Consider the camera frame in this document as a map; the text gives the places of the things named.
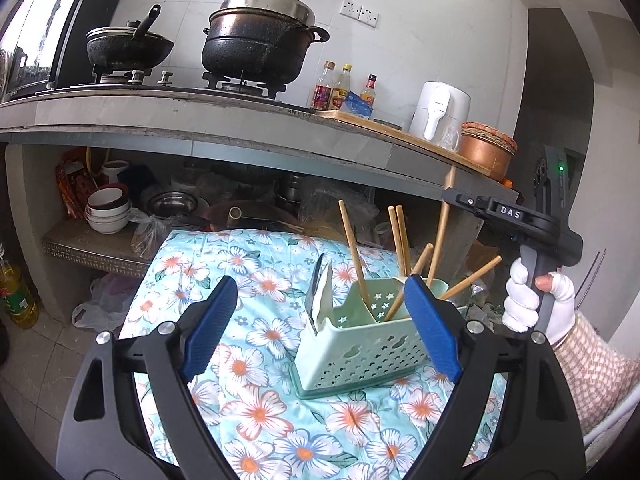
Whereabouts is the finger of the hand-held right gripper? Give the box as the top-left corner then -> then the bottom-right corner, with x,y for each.
442,187 -> 490,216

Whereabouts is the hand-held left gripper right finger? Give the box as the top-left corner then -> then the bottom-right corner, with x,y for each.
404,274 -> 586,480

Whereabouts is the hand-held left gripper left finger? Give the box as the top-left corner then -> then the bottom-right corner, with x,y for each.
57,275 -> 238,480

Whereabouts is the wooden chopstick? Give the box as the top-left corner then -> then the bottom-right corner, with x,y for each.
429,167 -> 457,281
385,243 -> 434,321
389,206 -> 408,277
395,204 -> 413,276
338,200 -> 373,311
440,256 -> 502,302

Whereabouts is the green plastic utensil basket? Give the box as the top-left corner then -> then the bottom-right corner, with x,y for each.
290,276 -> 453,401

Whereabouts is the cream ceramic spoon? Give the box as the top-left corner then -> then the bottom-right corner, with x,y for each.
310,262 -> 335,333

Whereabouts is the person's right forearm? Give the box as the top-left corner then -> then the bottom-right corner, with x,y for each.
547,310 -> 640,468

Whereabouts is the person's right hand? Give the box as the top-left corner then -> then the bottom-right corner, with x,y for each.
502,258 -> 576,345

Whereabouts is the copper coloured pot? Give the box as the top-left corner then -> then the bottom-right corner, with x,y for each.
457,132 -> 516,177

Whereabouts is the woven straw pot mat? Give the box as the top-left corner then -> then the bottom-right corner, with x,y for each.
460,121 -> 517,153

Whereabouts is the wooden cutting board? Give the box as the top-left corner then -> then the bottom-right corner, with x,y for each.
317,107 -> 493,177

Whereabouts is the floral turquoise blanket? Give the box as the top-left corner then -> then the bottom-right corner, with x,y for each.
117,227 -> 511,480

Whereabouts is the white air fryer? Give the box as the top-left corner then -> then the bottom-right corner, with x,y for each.
409,81 -> 472,142

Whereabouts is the white plastic floor bag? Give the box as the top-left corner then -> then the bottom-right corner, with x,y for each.
72,272 -> 132,331

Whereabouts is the steel bowl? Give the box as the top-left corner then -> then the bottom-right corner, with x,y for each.
147,190 -> 198,218

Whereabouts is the blue seasoning packet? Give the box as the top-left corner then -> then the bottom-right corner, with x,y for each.
345,91 -> 375,120

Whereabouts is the stack of white bowls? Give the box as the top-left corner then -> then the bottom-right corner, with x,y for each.
84,184 -> 132,235

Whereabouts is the yellow cap sauce bottle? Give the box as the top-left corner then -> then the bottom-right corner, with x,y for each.
331,64 -> 353,111

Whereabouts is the dark sauce bottle red label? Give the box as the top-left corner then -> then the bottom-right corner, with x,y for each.
312,61 -> 336,111

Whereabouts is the yellow cooking oil bottle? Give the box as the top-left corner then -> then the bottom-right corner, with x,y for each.
0,245 -> 40,330

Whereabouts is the red printed packet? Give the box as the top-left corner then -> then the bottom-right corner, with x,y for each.
55,152 -> 93,221

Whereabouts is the grey concrete kitchen counter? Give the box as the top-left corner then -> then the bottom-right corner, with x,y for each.
0,87 -> 521,326

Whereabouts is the gas stove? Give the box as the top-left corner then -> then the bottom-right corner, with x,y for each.
50,67 -> 311,111

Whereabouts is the black stock pot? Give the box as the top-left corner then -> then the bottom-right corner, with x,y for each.
201,7 -> 331,86

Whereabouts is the steel pot lid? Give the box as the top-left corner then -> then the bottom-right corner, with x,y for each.
220,0 -> 316,26

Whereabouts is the black wok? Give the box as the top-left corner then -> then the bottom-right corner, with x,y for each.
86,4 -> 176,72

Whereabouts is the black glossy panel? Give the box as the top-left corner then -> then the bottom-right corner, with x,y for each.
0,0 -> 133,101

